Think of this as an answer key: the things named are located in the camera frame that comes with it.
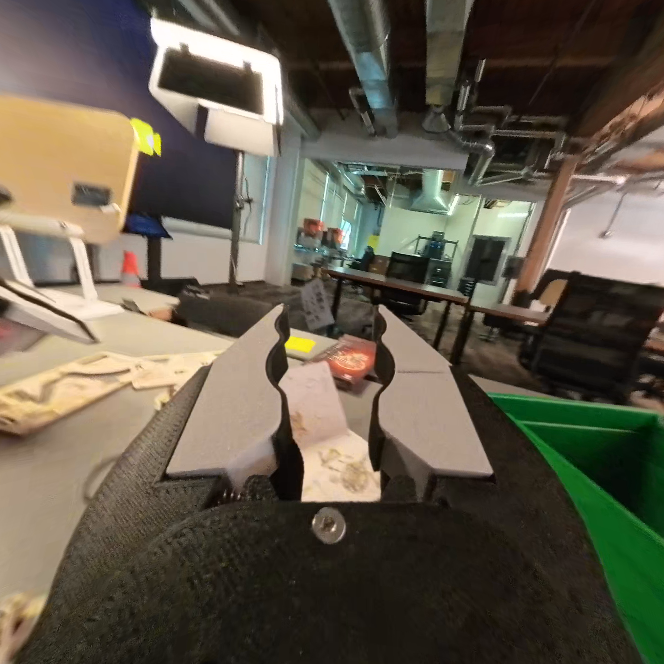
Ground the black mesh office chair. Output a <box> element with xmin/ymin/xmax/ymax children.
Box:
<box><xmin>518</xmin><ymin>269</ymin><xmax>664</xmax><ymax>407</ymax></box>

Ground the green plastic bin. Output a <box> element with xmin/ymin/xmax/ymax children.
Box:
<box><xmin>487</xmin><ymin>391</ymin><xmax>664</xmax><ymax>664</ymax></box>

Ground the pale printed sheet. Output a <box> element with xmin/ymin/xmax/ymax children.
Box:
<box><xmin>300</xmin><ymin>279</ymin><xmax>336</xmax><ymax>332</ymax></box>

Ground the pale wooden offcut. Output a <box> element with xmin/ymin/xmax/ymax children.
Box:
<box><xmin>0</xmin><ymin>590</ymin><xmax>48</xmax><ymax>661</ymax></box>

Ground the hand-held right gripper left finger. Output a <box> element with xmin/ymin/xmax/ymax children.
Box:
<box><xmin>166</xmin><ymin>304</ymin><xmax>305</xmax><ymax>501</ymax></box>

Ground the white box light fixture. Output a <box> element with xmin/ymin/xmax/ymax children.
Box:
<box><xmin>148</xmin><ymin>17</ymin><xmax>285</xmax><ymax>157</ymax></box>

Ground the light wooden board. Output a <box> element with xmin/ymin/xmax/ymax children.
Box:
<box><xmin>0</xmin><ymin>95</ymin><xmax>142</xmax><ymax>246</ymax></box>

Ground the white monitor stand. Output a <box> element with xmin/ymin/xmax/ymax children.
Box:
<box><xmin>0</xmin><ymin>212</ymin><xmax>126</xmax><ymax>344</ymax></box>

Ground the long brown table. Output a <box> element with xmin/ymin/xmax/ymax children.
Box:
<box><xmin>322</xmin><ymin>266</ymin><xmax>471</xmax><ymax>365</ymax></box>

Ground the pale wooden model parts sheet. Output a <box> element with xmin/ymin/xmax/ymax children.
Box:
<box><xmin>0</xmin><ymin>351</ymin><xmax>140</xmax><ymax>435</ymax></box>

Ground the pale wooden frame piece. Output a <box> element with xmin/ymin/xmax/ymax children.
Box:
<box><xmin>130</xmin><ymin>351</ymin><xmax>221</xmax><ymax>391</ymax></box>

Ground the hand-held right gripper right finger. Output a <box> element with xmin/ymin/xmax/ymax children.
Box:
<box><xmin>368</xmin><ymin>304</ymin><xmax>495</xmax><ymax>482</ymax></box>

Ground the red-brown cardboard box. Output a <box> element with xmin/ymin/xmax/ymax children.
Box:
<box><xmin>310</xmin><ymin>334</ymin><xmax>378</xmax><ymax>396</ymax></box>

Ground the white instruction paper sheet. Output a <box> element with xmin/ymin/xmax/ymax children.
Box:
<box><xmin>279</xmin><ymin>360</ymin><xmax>382</xmax><ymax>502</ymax></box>

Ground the metal ventilation duct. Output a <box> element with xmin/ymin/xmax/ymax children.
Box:
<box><xmin>326</xmin><ymin>0</ymin><xmax>401</xmax><ymax>138</ymax></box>

